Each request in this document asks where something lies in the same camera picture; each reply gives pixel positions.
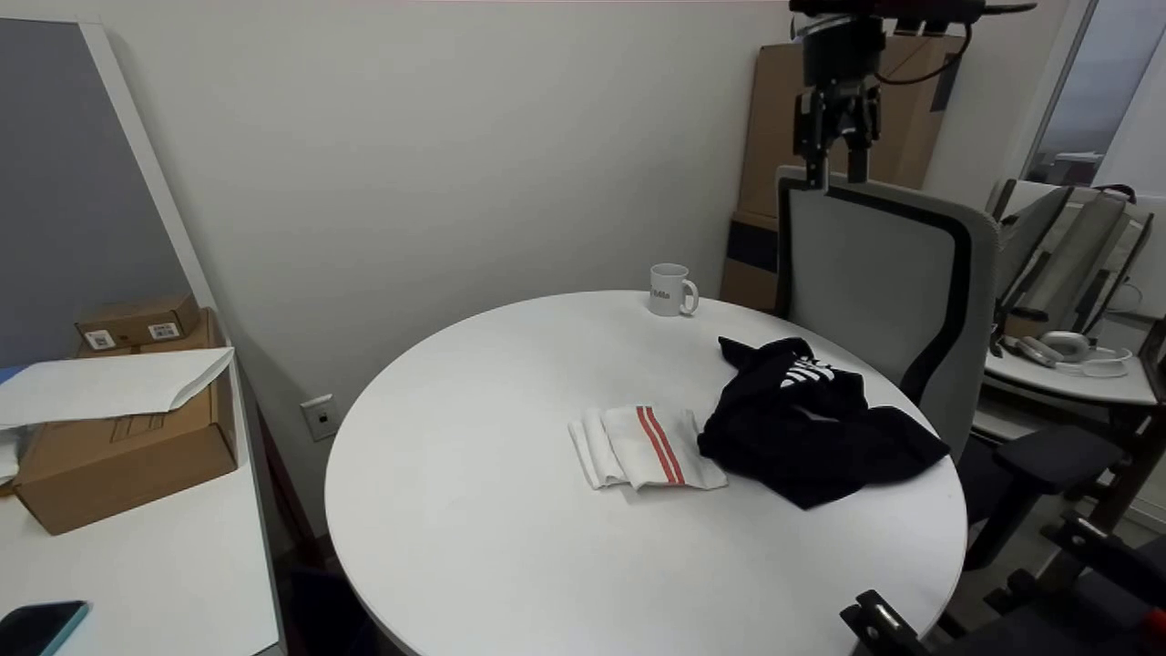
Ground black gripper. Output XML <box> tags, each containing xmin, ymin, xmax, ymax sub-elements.
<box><xmin>795</xmin><ymin>15</ymin><xmax>884</xmax><ymax>190</ymax></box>

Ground black cloth with white logo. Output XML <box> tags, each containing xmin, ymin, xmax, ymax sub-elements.
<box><xmin>695</xmin><ymin>337</ymin><xmax>952</xmax><ymax>511</ymax></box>

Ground grey office chair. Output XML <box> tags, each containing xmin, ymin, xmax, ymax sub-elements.
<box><xmin>774</xmin><ymin>178</ymin><xmax>999</xmax><ymax>451</ymax></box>

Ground white mug on round table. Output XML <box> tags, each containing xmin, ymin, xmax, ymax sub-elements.
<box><xmin>648</xmin><ymin>261</ymin><xmax>698</xmax><ymax>317</ymax></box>

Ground stacked grey chairs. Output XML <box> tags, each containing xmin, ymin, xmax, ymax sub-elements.
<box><xmin>992</xmin><ymin>178</ymin><xmax>1155</xmax><ymax>339</ymax></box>

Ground white red-striped folded towel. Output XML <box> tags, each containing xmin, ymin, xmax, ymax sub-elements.
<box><xmin>567</xmin><ymin>405</ymin><xmax>728</xmax><ymax>491</ymax></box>

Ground small cardboard box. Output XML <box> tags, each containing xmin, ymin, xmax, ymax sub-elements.
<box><xmin>76</xmin><ymin>298</ymin><xmax>223</xmax><ymax>354</ymax></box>

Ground white paper sheets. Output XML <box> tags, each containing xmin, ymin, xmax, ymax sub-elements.
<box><xmin>0</xmin><ymin>347</ymin><xmax>232</xmax><ymax>430</ymax></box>

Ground grey desk partition panel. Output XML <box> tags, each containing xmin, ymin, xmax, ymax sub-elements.
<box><xmin>0</xmin><ymin>19</ymin><xmax>214</xmax><ymax>367</ymax></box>

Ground flat cardboard box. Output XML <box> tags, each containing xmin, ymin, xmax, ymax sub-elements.
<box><xmin>13</xmin><ymin>376</ymin><xmax>238</xmax><ymax>535</ymax></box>

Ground black smartphone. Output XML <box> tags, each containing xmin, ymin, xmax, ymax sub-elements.
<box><xmin>0</xmin><ymin>602</ymin><xmax>92</xmax><ymax>656</ymax></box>

